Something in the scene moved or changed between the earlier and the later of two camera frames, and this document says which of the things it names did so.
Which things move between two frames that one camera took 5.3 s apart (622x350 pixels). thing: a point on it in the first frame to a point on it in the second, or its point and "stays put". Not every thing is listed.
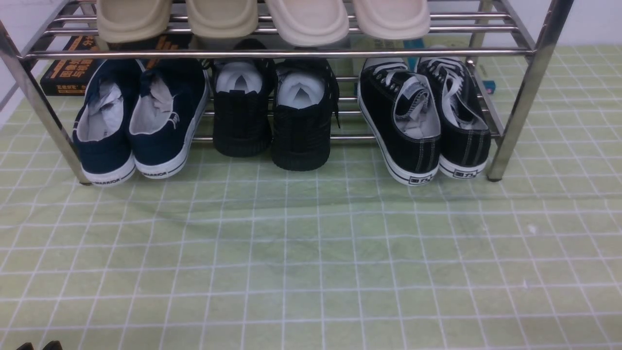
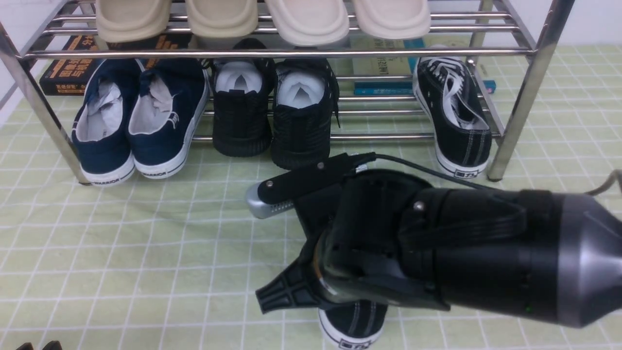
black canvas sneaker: x=400 y=113 to x=354 y=324
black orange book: x=70 y=77 stays put
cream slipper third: x=307 y=23 stays put
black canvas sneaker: x=465 y=138 stays put
